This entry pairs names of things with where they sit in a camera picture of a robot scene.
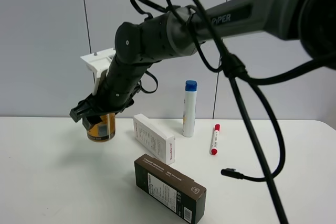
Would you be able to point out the red white marker pen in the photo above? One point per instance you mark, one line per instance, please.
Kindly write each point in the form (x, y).
(214, 142)

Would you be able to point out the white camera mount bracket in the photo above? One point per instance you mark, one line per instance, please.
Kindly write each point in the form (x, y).
(98, 63)

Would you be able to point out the gold energy drink can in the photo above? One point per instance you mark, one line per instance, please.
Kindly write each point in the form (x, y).
(99, 132)

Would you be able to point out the white cardboard box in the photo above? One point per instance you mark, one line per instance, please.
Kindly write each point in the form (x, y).
(155, 138)

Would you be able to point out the dark brown cardboard box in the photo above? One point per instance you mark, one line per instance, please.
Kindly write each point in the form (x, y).
(176, 191)

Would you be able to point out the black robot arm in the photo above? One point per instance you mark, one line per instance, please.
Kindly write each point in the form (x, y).
(184, 25)

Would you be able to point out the white bottle blue cap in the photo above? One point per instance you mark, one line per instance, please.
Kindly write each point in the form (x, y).
(189, 112)

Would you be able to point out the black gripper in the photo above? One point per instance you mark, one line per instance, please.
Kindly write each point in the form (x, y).
(92, 106)

